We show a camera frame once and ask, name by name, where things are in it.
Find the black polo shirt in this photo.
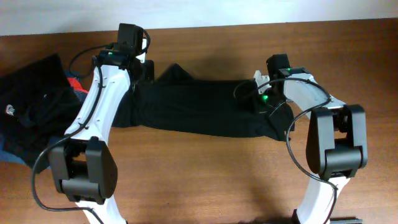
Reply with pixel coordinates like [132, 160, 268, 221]
[112, 64, 294, 141]

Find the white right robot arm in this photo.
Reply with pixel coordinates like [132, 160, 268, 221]
[233, 54, 368, 224]

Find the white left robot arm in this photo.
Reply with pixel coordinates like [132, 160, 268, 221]
[47, 23, 150, 223]

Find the red garment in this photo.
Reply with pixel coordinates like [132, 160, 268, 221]
[67, 77, 88, 94]

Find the black garment with logo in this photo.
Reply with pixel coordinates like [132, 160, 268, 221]
[1, 54, 83, 167]

